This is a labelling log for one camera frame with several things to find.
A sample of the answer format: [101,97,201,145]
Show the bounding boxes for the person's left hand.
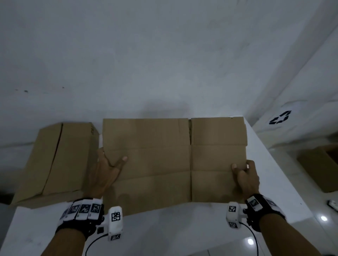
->
[88,147,128,200]

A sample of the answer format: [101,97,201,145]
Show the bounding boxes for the person's right hand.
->
[231,159,261,202]

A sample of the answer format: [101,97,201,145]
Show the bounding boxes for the striped-edge brown cardboard box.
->
[10,122,100,209]

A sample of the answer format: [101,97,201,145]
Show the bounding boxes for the green-lined brown cardboard box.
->
[101,117,248,217]

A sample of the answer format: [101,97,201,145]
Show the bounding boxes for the person's left forearm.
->
[41,229,86,256]

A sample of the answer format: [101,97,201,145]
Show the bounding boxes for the black right wristband white markers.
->
[244,194,286,232]

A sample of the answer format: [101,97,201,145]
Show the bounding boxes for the black wristband white markers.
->
[55,198,105,239]
[244,194,286,232]

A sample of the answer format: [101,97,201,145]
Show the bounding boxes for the black left wristband white markers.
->
[55,198,105,239]

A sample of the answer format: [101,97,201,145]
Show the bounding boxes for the open brown carton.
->
[297,143,338,193]

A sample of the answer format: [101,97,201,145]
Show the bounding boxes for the white recycling sign paper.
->
[260,101,308,132]

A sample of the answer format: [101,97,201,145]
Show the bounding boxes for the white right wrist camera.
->
[226,201,248,229]

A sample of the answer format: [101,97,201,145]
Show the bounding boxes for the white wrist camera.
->
[226,201,248,229]
[101,206,124,242]

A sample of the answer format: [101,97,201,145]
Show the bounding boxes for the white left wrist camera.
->
[101,206,124,242]

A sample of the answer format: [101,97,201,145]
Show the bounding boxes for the black camera cable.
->
[239,221,261,256]
[85,233,109,256]

